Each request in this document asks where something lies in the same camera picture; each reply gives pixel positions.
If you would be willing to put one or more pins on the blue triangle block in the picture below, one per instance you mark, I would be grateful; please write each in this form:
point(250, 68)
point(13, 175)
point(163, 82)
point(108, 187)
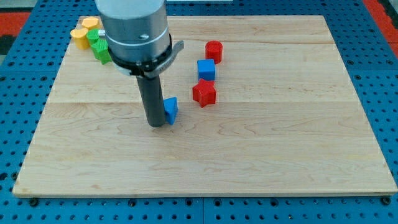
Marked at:
point(171, 109)

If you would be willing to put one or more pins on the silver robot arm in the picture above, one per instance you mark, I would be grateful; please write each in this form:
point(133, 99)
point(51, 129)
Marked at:
point(138, 37)

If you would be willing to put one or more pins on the red star block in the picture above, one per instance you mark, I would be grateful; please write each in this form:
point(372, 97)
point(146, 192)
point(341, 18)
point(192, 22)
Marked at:
point(204, 92)

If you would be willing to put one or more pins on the blue cube block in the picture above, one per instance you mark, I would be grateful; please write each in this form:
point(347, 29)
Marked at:
point(206, 69)

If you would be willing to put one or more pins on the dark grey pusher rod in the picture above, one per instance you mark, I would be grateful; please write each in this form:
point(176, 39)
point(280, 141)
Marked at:
point(152, 99)

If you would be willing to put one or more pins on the red cylinder block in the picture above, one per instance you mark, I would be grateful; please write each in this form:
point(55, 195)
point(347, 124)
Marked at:
point(214, 50)

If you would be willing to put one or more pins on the wooden board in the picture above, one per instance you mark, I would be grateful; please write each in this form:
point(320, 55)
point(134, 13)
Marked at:
point(287, 122)

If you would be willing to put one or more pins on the green star block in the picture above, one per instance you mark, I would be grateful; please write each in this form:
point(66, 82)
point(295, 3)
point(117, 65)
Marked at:
point(100, 50)

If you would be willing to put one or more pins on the green cylinder block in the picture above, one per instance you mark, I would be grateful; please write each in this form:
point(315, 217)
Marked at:
point(92, 36)

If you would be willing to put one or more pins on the yellow heart block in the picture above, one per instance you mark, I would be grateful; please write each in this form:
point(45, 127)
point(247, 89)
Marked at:
point(80, 39)

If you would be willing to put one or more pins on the yellow hexagon block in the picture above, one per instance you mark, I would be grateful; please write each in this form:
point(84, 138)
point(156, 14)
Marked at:
point(91, 23)

